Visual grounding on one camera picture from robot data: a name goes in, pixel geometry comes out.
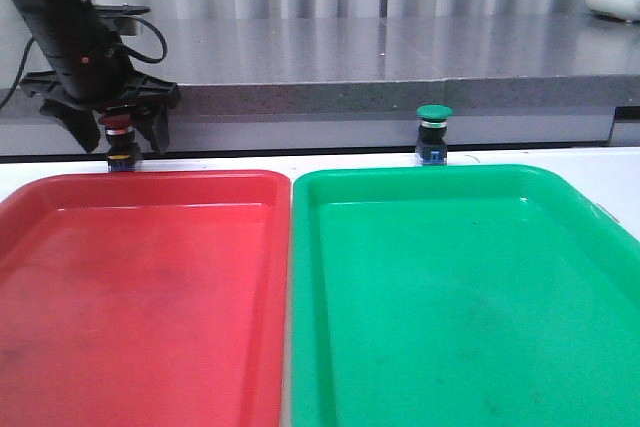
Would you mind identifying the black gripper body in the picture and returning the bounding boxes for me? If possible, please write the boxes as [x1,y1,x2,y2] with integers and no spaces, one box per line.
[19,41,180,120]

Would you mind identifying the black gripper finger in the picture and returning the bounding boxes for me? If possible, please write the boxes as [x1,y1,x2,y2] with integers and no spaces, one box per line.
[133,103,170,153]
[39,100,100,153]

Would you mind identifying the red mushroom push button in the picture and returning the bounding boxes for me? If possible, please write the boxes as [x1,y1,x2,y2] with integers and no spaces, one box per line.
[98,107,142,173]

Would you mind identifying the green mushroom push button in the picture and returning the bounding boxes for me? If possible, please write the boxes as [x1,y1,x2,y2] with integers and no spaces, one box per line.
[416,104,453,166]

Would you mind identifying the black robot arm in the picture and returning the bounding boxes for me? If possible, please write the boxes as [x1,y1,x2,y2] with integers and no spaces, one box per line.
[11,0,180,157]

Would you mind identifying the grey stone counter slab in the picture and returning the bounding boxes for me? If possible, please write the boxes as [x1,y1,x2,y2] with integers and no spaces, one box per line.
[0,15,640,158]

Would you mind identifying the red plastic tray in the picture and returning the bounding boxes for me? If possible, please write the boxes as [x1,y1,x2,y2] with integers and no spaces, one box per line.
[1,171,290,426]

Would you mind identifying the green plastic tray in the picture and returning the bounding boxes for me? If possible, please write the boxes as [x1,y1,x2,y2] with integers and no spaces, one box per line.
[291,165,639,426]

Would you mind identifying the black cable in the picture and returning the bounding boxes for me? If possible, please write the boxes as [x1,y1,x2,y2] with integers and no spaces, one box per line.
[0,14,169,113]

